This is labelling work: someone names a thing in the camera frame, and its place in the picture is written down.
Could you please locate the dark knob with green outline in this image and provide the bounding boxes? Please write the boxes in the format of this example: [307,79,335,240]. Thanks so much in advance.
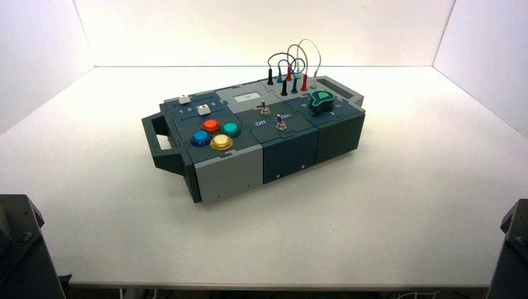
[309,91,336,116]

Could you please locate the teal round push button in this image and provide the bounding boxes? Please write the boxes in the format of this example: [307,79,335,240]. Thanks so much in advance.
[222,122,242,138]

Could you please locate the grey and blue control box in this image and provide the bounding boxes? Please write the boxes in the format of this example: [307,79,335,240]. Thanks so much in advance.
[141,75,366,205]

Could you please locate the yellow round push button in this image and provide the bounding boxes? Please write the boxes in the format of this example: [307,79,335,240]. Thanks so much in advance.
[210,134,234,151]

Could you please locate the small white display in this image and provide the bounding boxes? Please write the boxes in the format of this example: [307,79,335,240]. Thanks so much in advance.
[233,92,262,103]

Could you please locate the blue round push button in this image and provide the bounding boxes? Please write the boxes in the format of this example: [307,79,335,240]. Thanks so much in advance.
[190,130,212,147]

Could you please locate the blue jumper cable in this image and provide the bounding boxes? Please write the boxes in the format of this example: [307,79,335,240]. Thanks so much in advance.
[277,58,307,95]

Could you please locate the black jumper cable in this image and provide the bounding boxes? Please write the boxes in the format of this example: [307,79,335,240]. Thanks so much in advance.
[266,52,297,97]

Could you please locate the red jumper cable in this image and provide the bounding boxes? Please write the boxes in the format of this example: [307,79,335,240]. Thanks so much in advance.
[286,44,309,92]

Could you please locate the white jumper cable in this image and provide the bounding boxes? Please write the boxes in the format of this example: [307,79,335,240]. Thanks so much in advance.
[296,39,322,83]

